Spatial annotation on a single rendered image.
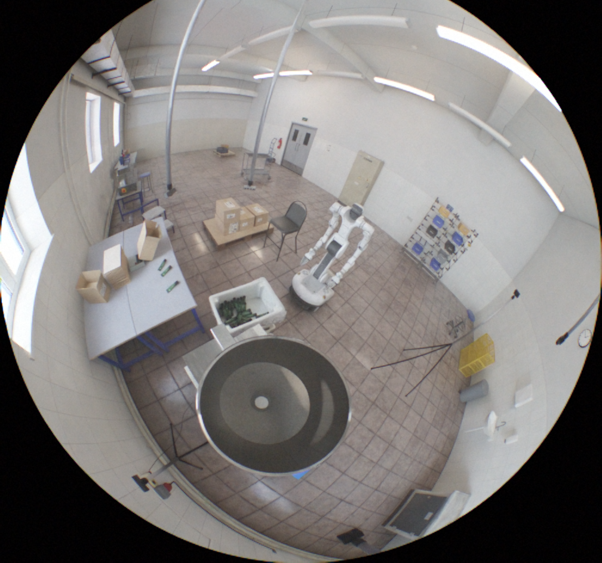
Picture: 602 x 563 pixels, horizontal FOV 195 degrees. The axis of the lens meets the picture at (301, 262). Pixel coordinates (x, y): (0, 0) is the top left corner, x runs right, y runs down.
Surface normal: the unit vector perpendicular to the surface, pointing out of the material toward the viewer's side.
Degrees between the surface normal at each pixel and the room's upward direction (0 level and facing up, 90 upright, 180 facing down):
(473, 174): 90
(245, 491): 0
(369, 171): 90
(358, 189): 91
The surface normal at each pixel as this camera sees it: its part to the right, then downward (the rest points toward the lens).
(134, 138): 0.67, 0.64
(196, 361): 0.27, -0.68
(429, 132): -0.69, 0.35
